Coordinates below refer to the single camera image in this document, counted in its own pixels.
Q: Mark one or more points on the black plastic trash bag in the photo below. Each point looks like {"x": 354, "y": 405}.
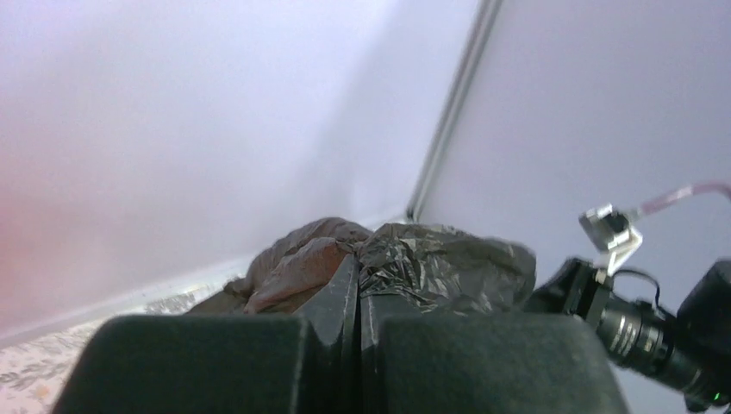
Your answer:
{"x": 436, "y": 268}

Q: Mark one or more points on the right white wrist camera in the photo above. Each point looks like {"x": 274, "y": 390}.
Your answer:
{"x": 613, "y": 234}

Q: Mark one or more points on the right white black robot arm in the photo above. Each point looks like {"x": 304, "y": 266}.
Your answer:
{"x": 702, "y": 323}

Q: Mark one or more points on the floral patterned table mat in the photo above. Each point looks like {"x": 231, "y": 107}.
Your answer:
{"x": 34, "y": 372}

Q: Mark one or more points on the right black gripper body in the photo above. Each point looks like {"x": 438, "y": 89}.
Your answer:
{"x": 636, "y": 335}

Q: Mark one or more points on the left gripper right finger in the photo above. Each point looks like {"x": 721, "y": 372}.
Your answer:
{"x": 499, "y": 363}

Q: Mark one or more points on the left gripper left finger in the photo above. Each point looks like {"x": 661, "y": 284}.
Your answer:
{"x": 273, "y": 363}

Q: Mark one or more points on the aluminium frame rails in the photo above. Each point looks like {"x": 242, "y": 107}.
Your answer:
{"x": 481, "y": 29}

